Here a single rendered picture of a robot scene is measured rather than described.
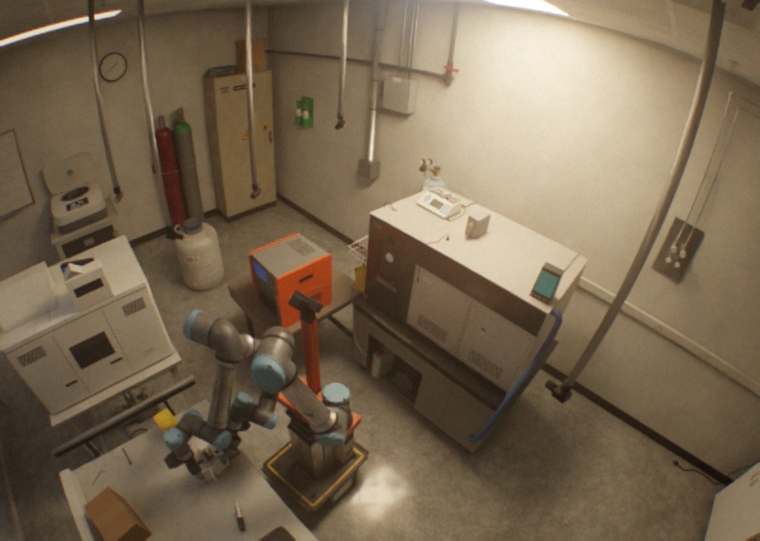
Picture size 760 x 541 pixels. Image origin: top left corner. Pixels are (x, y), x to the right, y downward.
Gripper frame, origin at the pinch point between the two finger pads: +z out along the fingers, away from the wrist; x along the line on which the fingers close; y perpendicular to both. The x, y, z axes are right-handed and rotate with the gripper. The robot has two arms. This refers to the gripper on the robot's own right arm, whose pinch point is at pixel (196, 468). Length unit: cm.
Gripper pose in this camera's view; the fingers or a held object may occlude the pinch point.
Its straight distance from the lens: 176.5
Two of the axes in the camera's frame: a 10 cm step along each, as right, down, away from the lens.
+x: -7.1, -4.5, 5.5
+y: 7.0, -3.6, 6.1
